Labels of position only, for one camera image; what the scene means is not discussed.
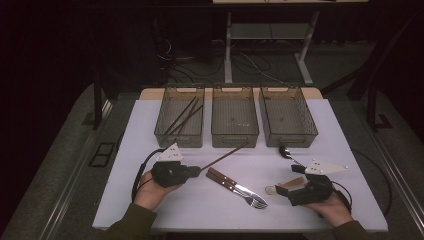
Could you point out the white table board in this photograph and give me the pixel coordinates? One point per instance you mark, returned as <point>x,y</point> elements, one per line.
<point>140,133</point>

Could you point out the metal floor rail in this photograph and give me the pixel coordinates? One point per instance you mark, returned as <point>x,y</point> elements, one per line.
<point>71,186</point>
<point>400,186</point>

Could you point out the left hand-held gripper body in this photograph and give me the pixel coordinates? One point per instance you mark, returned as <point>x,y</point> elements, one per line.
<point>170,175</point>

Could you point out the person's right hand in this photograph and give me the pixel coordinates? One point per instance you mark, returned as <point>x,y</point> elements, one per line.
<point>334,211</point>

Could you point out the black chopstick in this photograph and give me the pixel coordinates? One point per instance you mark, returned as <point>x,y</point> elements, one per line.
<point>180,115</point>
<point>193,114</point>

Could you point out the black metal stand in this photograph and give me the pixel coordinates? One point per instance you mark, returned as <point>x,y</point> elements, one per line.
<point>97,106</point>
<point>371,110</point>

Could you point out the transparent grey plastic bin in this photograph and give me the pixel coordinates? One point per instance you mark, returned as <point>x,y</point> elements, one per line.
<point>286,116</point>
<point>166,110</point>
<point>235,116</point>

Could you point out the metal spoon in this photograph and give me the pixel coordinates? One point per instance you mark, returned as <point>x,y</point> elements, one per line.
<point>284,151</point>

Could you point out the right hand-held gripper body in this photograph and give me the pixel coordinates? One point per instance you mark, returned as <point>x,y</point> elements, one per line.
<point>311,193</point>

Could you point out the white metal desk frame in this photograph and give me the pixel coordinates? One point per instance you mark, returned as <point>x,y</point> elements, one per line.
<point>228,50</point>

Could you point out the person's left hand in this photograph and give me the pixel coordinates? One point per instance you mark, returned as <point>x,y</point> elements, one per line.
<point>150,195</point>

